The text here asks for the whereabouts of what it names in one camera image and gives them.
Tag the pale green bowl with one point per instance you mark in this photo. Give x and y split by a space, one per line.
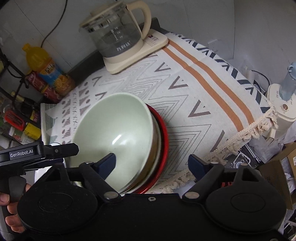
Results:
120 124

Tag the glass kettle with beige lid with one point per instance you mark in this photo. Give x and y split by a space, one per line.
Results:
118 30

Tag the patterned cloth table mat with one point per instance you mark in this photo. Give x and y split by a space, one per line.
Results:
210 109

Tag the red bowl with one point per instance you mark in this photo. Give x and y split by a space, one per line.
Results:
151 179

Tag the beige kettle heating base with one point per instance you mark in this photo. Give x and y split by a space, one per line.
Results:
152 42

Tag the black metal rack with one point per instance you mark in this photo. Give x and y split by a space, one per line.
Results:
15 72

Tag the person's left hand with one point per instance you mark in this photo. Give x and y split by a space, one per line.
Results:
13 221

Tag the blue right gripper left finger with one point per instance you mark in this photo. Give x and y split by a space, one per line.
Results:
95 174

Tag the orange juice bottle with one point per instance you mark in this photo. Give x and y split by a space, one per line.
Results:
39 60

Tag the large dark oil bottle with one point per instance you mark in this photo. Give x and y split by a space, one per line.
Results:
22 114

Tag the red drink can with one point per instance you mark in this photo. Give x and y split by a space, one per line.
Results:
51 94
36 81

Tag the cardboard box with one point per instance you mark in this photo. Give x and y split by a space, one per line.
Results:
275 170

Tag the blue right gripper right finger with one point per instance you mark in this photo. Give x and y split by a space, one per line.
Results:
206 175

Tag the white blender appliance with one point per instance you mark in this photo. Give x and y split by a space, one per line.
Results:
282 96

